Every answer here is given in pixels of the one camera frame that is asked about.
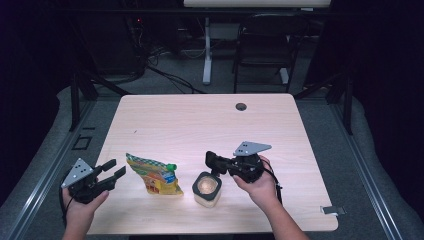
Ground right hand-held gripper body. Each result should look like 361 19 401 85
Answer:
226 141 273 184

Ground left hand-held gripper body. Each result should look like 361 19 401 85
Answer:
60 157 108 205

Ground black jar lid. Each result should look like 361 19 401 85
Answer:
204 150 225 174

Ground clear square jar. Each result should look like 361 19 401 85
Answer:
191 170 223 209

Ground yellow green checked spout pouch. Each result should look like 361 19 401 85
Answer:
125 152 184 196

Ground person's right hand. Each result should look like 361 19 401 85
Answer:
232 154 284 214

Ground person's left hand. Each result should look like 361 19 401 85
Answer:
61 186 110 230

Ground black tape square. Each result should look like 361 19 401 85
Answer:
71 134 93 151

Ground dark computer tower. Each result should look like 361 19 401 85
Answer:
71 13 143 76

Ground black folding chair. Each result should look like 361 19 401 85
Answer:
232 13 309 94

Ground aluminium floor rail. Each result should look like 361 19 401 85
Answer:
0 99 98 240
328 99 405 240

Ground left hand-held gripper black cable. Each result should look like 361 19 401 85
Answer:
58 173 73 228

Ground hand-held gripper black cable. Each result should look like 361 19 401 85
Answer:
263 159 284 206
58 173 73 228

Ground right hand-held gripper black cable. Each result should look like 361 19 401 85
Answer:
263 159 284 206

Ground black metal frame post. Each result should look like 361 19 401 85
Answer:
293 71 354 136
68 66 132 132

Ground metal table bracket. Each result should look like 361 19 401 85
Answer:
320 205 347 216

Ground black floor cables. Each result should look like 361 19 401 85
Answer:
145 64 207 95

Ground white floor cable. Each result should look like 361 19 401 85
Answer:
181 48 208 61

